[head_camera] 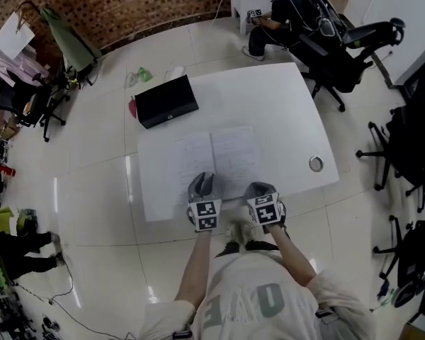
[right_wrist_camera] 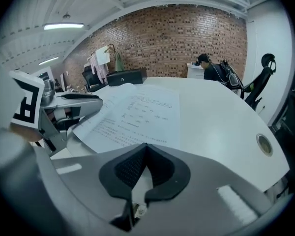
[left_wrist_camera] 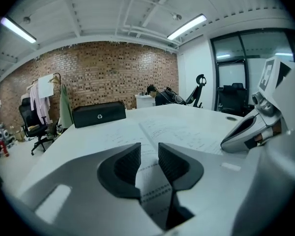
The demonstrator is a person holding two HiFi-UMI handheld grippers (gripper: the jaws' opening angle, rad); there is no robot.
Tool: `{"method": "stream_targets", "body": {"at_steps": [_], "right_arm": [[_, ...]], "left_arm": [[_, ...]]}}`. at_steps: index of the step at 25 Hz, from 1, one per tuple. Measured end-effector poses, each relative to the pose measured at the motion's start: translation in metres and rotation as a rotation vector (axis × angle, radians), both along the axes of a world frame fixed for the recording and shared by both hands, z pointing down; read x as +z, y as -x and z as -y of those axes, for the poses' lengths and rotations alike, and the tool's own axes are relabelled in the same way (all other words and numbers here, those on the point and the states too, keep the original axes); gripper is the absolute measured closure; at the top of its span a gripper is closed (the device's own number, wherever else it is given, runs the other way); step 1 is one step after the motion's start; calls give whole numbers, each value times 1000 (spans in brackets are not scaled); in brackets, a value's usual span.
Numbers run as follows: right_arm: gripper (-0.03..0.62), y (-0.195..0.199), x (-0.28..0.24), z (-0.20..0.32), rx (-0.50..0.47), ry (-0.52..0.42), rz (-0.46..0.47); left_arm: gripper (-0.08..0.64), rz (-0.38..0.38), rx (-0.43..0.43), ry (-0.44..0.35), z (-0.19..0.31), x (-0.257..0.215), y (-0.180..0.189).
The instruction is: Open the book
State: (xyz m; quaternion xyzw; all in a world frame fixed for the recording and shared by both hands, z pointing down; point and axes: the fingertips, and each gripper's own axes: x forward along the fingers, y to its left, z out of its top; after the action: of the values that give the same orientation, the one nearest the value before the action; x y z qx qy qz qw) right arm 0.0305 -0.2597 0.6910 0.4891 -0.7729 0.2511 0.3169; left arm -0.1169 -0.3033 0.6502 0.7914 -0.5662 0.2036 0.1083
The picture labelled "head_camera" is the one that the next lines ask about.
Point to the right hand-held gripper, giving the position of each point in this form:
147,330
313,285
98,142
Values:
265,211

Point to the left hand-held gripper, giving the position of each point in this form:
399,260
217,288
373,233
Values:
205,212

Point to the white book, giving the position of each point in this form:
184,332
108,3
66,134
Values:
233,151

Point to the person's right forearm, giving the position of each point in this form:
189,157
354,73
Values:
292,257

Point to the person's left forearm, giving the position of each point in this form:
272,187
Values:
195,267

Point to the person's white shoe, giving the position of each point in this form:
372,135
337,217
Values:
248,232
232,234

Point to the white table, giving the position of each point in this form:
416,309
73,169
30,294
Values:
287,119

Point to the black rectangular box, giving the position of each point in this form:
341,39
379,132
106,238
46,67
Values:
166,101

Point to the person's beige printed shirt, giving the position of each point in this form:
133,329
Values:
255,296

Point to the red plastic bag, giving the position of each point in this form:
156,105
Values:
131,106

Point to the white power strip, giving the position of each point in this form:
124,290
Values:
177,72

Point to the green plastic bag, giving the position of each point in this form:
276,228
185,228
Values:
145,74

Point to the clear plastic bag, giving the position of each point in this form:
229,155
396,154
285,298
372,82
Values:
131,79

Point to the black office chair with headrest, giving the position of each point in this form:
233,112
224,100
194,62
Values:
340,69

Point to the black mesh office chair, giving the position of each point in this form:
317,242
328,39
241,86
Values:
414,140
414,253

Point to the red box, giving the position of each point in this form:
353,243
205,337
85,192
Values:
6,170

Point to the green folded board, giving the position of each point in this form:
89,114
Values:
71,41

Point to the brown cardboard box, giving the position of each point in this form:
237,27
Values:
11,131

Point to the black office chair with armrests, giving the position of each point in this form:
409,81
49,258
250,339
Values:
17,101

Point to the white paper bag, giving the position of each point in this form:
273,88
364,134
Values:
12,37

